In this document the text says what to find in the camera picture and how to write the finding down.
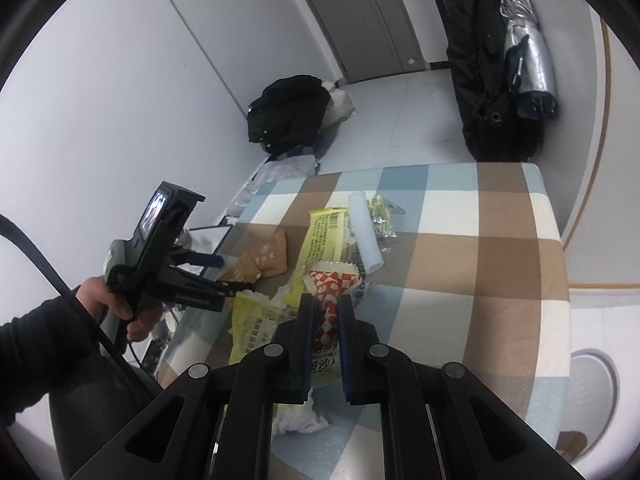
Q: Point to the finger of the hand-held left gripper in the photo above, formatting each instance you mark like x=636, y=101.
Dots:
x=202, y=259
x=237, y=288

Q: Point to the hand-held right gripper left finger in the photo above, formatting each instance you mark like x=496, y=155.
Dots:
x=307, y=350

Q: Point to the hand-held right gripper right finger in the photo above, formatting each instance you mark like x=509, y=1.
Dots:
x=348, y=350

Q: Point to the red white checked wrapper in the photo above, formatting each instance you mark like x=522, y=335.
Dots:
x=327, y=287

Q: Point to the white tissue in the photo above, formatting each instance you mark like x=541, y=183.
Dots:
x=300, y=417

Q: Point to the person's left forearm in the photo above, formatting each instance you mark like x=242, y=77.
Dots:
x=37, y=340

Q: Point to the person's left hand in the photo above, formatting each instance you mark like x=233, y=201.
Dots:
x=102, y=300

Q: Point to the yellow and white wrapper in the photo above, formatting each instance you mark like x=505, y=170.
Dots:
x=250, y=325

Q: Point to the yellow snack wrapper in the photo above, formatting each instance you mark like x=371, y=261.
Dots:
x=325, y=240

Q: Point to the white tube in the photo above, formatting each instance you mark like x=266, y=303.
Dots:
x=365, y=230

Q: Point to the white and blue cloth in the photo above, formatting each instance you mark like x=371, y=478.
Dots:
x=285, y=170

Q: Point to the clear yellow printed wrapper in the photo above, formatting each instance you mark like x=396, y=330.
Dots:
x=382, y=217

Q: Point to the black jacket pile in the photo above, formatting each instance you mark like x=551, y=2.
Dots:
x=285, y=110

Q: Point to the checked blanket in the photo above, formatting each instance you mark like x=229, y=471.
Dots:
x=500, y=260

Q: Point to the white plastic bag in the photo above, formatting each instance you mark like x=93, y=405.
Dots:
x=340, y=105

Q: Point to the white round container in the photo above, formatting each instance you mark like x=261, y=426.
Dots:
x=590, y=390

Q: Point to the grey door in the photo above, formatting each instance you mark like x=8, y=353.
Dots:
x=360, y=20

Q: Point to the hanging black coat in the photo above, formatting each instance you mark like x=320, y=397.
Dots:
x=475, y=60

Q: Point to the silver folded umbrella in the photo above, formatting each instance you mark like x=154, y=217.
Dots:
x=525, y=35

